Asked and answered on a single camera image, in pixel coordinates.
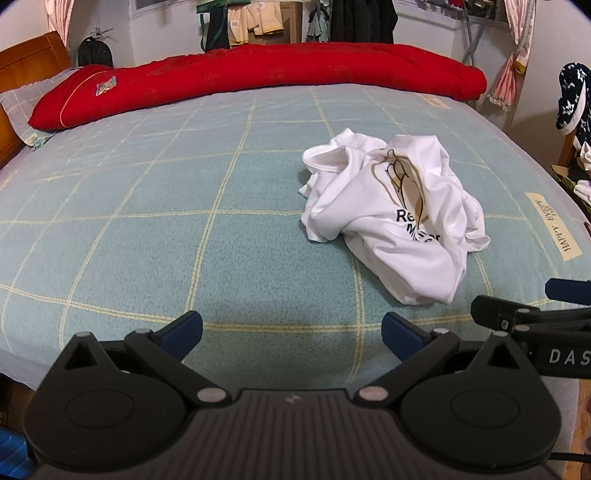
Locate grey checked pillow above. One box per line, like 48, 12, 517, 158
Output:
0, 68, 80, 149

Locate red quilt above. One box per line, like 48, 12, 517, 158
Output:
28, 42, 488, 131

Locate pink floral curtain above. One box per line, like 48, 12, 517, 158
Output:
487, 0, 537, 110
44, 0, 75, 43

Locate teal hanging garment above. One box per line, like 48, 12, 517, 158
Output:
305, 8, 331, 43

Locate black backpack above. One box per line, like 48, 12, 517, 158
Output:
77, 36, 114, 68

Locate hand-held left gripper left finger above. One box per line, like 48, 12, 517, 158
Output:
60, 310, 230, 407

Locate blue box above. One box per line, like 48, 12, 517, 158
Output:
0, 425, 34, 480

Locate white printed t-shirt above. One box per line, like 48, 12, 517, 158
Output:
298, 128, 491, 305

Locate navy star-print garment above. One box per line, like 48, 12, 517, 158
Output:
556, 64, 591, 136

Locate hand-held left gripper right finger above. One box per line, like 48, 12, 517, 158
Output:
354, 311, 530, 407

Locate cream hanging clothes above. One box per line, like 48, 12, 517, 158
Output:
228, 1, 286, 48

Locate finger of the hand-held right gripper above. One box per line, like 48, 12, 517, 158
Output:
545, 278, 591, 305
471, 295, 591, 333

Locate green bag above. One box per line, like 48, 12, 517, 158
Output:
196, 1, 232, 52

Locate cardboard box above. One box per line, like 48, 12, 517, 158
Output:
276, 1, 304, 45

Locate metal drying rack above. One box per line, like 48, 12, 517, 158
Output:
416, 0, 511, 70

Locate wooden headboard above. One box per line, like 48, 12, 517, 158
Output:
0, 32, 73, 172

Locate black jacket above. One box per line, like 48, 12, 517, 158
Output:
329, 0, 399, 45

